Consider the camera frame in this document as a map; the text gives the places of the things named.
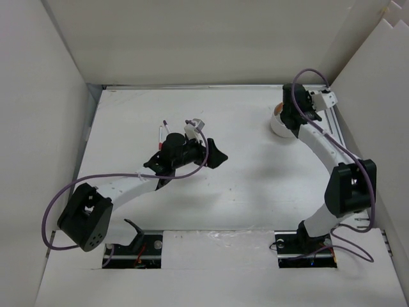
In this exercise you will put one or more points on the white red pen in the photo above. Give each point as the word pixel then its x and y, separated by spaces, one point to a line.
pixel 160 135

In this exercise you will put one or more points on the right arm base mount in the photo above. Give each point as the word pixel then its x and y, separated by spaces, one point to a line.
pixel 296 250

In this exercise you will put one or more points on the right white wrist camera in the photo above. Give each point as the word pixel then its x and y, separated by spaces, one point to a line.
pixel 323 100

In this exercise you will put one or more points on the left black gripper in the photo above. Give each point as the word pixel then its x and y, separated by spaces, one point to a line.
pixel 215 157

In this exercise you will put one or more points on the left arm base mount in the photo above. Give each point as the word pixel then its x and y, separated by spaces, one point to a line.
pixel 144 251

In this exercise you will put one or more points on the white round divided container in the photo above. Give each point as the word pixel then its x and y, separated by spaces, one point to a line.
pixel 279 128

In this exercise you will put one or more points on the orange highlighter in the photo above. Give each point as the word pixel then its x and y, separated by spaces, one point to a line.
pixel 278 109

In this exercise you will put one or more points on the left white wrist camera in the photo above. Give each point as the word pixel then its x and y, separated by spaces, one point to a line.
pixel 193 128

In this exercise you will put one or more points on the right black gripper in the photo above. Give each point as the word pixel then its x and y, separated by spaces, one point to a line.
pixel 307 98

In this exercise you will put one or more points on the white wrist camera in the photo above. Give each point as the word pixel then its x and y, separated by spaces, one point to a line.
pixel 193 128
pixel 323 100

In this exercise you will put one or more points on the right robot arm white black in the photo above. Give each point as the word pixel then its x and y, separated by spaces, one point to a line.
pixel 352 184

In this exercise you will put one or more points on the purple capped pen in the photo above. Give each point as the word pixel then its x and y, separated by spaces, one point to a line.
pixel 166 125

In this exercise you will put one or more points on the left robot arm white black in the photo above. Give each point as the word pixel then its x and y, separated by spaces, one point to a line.
pixel 86 217

